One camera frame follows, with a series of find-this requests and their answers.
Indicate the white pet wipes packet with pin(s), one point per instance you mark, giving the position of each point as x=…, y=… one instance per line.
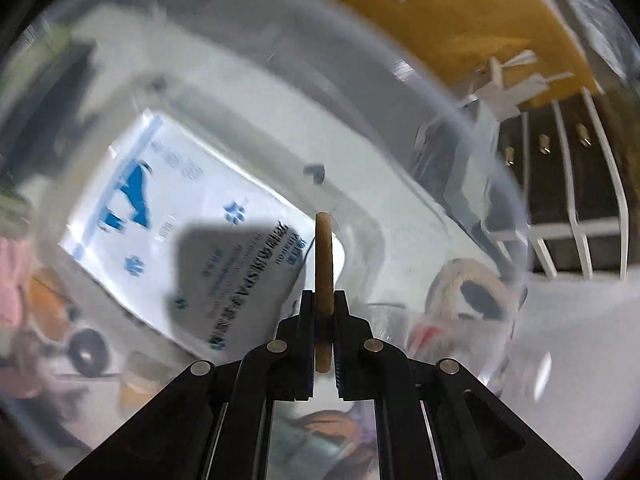
x=165, y=195

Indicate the beige fuzzy slipper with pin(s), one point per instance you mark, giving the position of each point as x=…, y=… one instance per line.
x=480, y=300

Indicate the clear red label water bottle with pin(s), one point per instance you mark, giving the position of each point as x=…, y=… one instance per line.
x=435, y=340

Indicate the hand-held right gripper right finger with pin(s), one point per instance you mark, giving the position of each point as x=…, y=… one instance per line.
x=345, y=350

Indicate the white drawer unit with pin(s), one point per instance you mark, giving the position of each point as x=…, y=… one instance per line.
x=565, y=185

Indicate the clear plastic storage container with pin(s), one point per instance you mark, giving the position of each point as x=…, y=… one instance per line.
x=380, y=125

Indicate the toothpick jar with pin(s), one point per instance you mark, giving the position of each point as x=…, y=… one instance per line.
x=142, y=377

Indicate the white acrylic stand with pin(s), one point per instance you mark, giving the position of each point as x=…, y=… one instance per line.
x=510, y=85

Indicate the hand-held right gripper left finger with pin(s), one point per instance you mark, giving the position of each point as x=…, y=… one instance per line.
x=306, y=350

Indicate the brown round coaster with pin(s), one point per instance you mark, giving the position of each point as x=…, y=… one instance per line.
x=324, y=260

